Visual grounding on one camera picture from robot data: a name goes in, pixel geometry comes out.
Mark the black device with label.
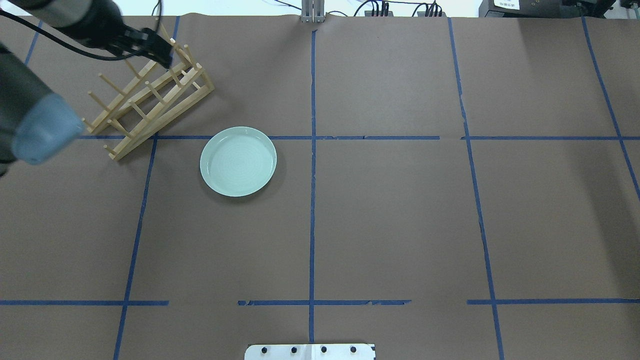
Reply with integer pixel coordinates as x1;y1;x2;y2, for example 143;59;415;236
478;0;615;19

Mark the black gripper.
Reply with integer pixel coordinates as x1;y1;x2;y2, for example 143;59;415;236
107;27;173;69

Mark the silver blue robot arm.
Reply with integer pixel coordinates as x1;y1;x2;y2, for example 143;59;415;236
0;0;172;174

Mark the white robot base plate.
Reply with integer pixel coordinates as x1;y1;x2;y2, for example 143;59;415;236
244;342;377;360

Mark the wooden dish rack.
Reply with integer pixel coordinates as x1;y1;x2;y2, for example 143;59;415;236
81;25;215;161

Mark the grey aluminium frame post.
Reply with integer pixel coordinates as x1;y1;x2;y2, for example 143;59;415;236
301;0;326;24

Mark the brown paper table cover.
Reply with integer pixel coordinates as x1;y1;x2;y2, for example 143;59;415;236
1;14;639;360

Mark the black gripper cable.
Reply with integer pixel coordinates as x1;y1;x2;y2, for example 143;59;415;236
0;10;132;63

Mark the light green ceramic plate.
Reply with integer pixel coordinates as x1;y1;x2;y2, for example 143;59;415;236
199;126;278;198

